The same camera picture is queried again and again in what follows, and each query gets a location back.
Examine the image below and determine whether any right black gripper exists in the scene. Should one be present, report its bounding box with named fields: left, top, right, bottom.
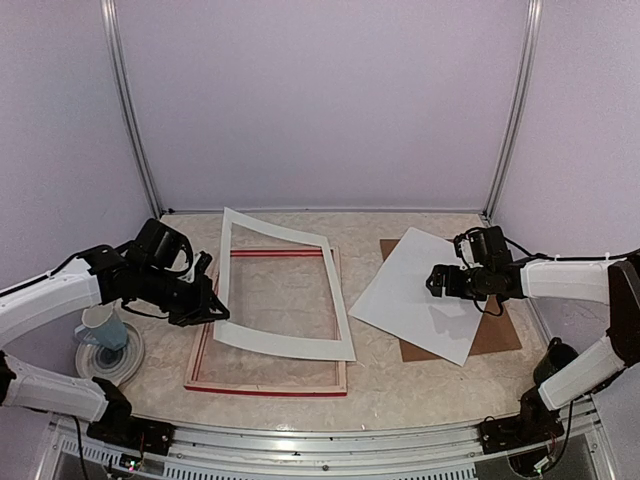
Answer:
left=426, top=264, right=492, bottom=301

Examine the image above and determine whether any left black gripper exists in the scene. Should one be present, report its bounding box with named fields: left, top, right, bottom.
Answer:
left=137, top=264, right=229, bottom=327

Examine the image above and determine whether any white photo paper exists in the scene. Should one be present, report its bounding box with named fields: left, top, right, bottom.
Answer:
left=349, top=227, right=481, bottom=366

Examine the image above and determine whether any wooden red photo frame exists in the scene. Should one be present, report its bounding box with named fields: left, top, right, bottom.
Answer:
left=183, top=246, right=348, bottom=398

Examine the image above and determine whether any clear acrylic sheet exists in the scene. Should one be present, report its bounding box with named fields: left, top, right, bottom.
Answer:
left=200, top=257, right=338, bottom=386

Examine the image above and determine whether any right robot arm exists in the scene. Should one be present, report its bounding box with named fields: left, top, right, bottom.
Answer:
left=425, top=226, right=639, bottom=453

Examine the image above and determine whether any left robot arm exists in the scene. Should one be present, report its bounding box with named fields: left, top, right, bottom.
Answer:
left=1, top=219, right=230, bottom=453

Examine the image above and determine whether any white round plate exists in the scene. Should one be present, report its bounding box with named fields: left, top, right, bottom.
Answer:
left=75, top=322, right=145, bottom=387

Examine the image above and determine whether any light blue cup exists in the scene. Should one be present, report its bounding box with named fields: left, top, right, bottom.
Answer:
left=74, top=304, right=128, bottom=351

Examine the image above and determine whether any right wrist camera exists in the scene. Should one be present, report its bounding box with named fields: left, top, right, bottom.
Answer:
left=453, top=233, right=475, bottom=269

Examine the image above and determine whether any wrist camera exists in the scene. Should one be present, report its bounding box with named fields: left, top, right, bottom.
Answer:
left=180, top=251, right=213, bottom=283
left=453, top=233, right=475, bottom=269

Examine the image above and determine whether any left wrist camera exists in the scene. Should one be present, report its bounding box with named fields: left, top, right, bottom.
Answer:
left=180, top=251, right=213, bottom=283

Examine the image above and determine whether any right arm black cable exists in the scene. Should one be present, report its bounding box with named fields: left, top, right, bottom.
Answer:
left=504, top=237, right=640, bottom=264

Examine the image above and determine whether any right aluminium post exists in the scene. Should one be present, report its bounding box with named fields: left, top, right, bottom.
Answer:
left=482, top=0, right=543, bottom=223

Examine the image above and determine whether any aluminium post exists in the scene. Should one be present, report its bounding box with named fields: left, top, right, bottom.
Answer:
left=482, top=0, right=543, bottom=223
left=100, top=0, right=164, bottom=218

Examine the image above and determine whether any aluminium front rail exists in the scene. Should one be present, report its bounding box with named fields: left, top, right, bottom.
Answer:
left=47, top=397, right=609, bottom=480

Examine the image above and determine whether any left aluminium post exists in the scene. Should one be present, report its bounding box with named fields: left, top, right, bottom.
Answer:
left=100, top=0, right=164, bottom=218

